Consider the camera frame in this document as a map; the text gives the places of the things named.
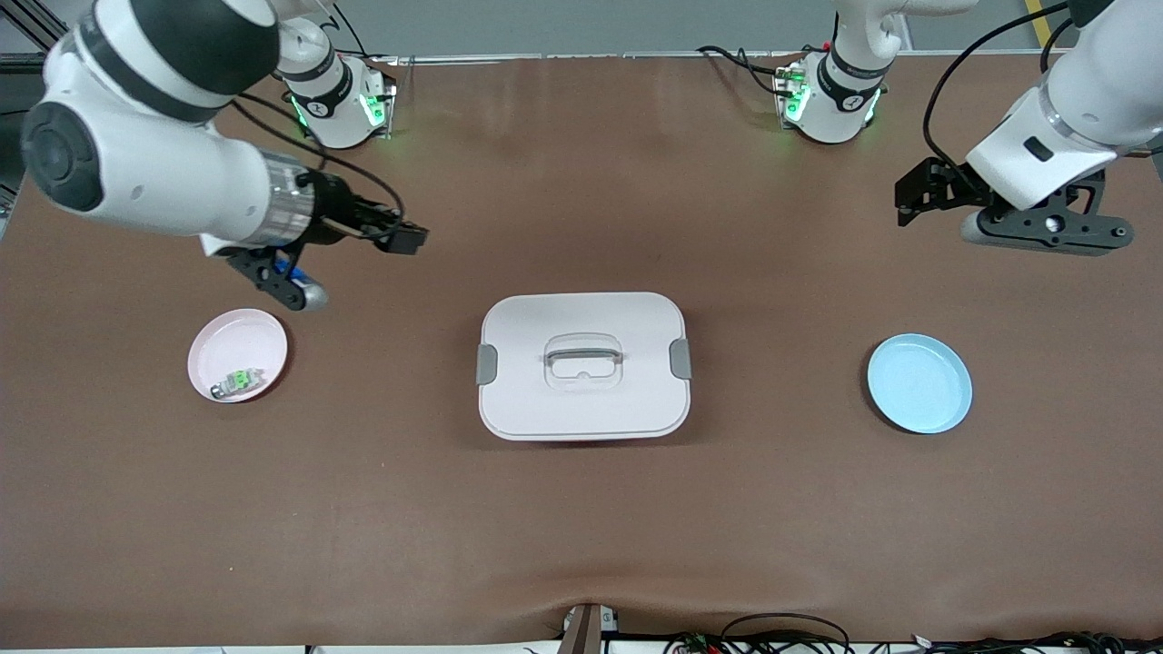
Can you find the light blue round plate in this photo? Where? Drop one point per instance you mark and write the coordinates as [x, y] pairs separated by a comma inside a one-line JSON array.
[[918, 386]]

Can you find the white lidded storage box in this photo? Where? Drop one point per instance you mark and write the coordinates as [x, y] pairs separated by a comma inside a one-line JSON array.
[[581, 409]]

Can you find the green and grey switch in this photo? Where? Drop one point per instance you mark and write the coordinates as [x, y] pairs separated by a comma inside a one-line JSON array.
[[239, 379]]

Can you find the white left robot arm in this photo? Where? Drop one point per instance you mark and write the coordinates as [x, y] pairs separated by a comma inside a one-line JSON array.
[[1108, 82]]

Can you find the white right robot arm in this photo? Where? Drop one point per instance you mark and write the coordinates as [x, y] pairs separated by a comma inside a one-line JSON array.
[[164, 182]]

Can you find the aluminium table frame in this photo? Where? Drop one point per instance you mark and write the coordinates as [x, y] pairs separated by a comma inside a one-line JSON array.
[[591, 57]]

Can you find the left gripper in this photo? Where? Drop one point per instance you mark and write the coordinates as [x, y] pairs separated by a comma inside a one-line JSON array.
[[945, 185]]

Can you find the pale pink round plate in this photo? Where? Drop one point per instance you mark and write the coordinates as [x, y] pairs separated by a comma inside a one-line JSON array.
[[236, 341]]

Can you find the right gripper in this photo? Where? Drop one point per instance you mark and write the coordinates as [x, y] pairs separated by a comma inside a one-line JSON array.
[[333, 218]]

